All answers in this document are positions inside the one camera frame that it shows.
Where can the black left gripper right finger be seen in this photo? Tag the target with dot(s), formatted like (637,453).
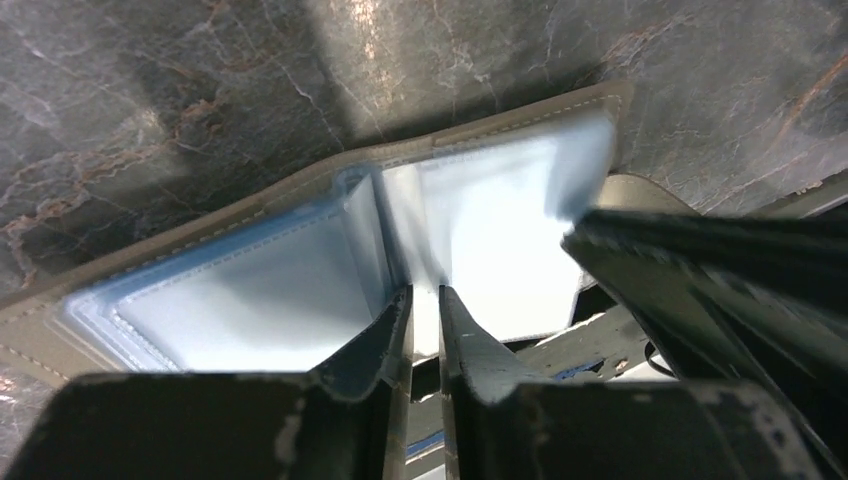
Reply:
(504,420)

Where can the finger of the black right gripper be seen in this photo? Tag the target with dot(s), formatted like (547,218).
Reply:
(748,298)

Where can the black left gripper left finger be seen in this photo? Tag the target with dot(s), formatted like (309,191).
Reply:
(344,419)

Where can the beige leather card holder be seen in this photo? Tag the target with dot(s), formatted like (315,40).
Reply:
(283,279)

